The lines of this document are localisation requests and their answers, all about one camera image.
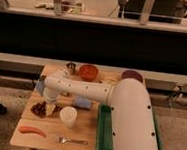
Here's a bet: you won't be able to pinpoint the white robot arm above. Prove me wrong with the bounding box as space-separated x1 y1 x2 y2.
45 70 158 150

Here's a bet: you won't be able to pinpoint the white plastic cup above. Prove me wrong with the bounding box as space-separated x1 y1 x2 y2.
59 106 78 127

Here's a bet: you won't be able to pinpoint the yellow banana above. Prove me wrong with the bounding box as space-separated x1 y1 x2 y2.
100 77 118 85

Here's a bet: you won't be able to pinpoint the blue sponge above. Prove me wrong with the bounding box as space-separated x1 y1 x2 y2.
73 98 91 109

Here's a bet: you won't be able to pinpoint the red bowl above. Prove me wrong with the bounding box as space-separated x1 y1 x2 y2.
79 65 99 81

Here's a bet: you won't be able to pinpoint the dark red grape bunch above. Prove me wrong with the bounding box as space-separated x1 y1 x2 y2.
30 101 62 118

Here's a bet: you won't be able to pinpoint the purple bowl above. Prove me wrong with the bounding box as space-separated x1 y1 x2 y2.
121 70 144 83

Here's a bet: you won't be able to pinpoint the yellow translucent gripper fingers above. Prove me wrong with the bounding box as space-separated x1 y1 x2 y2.
46 103 56 116

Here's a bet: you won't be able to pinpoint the small metal cup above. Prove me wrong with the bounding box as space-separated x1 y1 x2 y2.
67 62 76 75

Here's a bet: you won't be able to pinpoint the green plastic tray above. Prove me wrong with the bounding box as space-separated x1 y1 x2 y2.
95 103 164 150

